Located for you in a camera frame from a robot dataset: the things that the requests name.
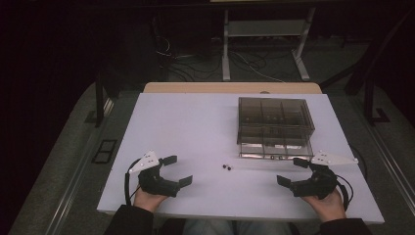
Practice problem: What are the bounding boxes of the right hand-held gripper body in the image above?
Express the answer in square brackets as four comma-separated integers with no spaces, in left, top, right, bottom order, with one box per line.
[289,150,359,201]

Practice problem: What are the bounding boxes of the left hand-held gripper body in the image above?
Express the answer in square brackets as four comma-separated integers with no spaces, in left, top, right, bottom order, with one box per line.
[127,150,181,199]

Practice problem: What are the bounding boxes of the person's left hand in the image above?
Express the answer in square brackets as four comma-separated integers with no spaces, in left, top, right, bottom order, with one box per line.
[132,185,169,213]

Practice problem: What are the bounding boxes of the person's right hand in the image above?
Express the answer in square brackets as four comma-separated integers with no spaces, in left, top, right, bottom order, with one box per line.
[301,187,347,223]

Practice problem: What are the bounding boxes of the transparent compartment drawer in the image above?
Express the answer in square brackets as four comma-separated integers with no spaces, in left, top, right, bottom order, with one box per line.
[239,140,315,162]

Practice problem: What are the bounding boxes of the transparent drawer organizer box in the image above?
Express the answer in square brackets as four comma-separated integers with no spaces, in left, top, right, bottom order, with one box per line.
[237,96,316,146]

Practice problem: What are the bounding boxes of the black floor socket cover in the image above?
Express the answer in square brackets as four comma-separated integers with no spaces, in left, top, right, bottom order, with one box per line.
[91,139,118,165]

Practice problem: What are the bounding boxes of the person's legs in jeans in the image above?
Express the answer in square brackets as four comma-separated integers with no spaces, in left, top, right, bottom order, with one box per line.
[182,218,293,235]

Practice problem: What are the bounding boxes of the wooden table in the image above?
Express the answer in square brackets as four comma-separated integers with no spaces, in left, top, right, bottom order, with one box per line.
[143,81,323,95]

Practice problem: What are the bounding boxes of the black metal stand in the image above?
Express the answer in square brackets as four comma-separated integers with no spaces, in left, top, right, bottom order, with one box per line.
[362,72,392,126]

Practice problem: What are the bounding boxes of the left hand-held gripper black cable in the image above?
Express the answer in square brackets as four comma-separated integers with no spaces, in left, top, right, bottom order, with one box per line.
[123,158,143,207]

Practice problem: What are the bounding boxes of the hand-held gripper black cable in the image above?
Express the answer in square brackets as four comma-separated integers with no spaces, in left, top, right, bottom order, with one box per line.
[336,174,355,212]
[123,158,143,207]

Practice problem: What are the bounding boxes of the right hand-held gripper black cable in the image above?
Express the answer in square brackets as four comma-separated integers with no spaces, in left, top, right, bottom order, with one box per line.
[336,174,355,212]

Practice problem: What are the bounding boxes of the bundle of floor cables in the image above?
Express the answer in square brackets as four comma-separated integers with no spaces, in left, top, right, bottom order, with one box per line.
[153,33,285,83]

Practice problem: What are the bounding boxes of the white metal desk frame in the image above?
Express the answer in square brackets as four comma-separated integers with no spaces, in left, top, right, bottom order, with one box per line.
[222,8,317,82]

